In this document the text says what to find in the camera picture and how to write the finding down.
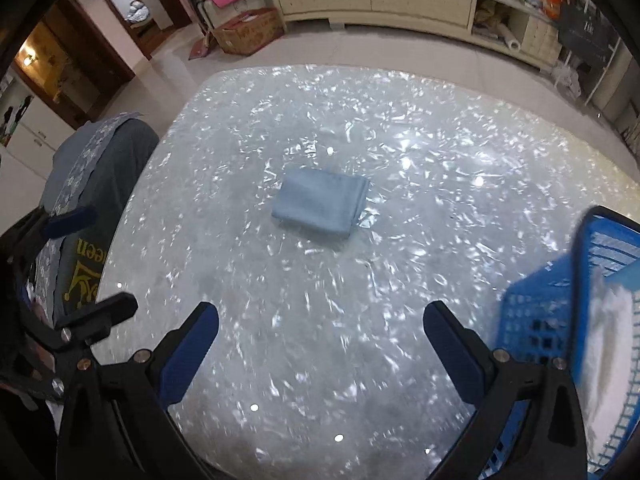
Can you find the cream TV cabinet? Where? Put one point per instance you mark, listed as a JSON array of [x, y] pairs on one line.
[[470, 21]]

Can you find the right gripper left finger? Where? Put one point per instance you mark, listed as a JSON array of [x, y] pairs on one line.
[[115, 422]]

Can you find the cardboard box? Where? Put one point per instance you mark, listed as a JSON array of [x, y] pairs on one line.
[[249, 31]]

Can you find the white towel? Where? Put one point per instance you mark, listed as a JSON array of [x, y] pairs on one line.
[[605, 389]]

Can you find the white paper roll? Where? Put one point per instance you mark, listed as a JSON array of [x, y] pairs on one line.
[[508, 38]]

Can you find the grey chair with cloth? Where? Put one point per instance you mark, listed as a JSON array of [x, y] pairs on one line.
[[95, 171]]

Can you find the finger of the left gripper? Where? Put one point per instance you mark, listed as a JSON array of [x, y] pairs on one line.
[[94, 322], [71, 222]]

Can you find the blue plastic laundry basket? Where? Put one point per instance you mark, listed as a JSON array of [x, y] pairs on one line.
[[582, 309]]

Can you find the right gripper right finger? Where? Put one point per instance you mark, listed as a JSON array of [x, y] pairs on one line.
[[527, 422]]

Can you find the dark bag with text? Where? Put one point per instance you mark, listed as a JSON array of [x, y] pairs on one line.
[[587, 34]]

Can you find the folded light blue cloth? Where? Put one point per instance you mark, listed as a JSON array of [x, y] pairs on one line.
[[321, 201]]

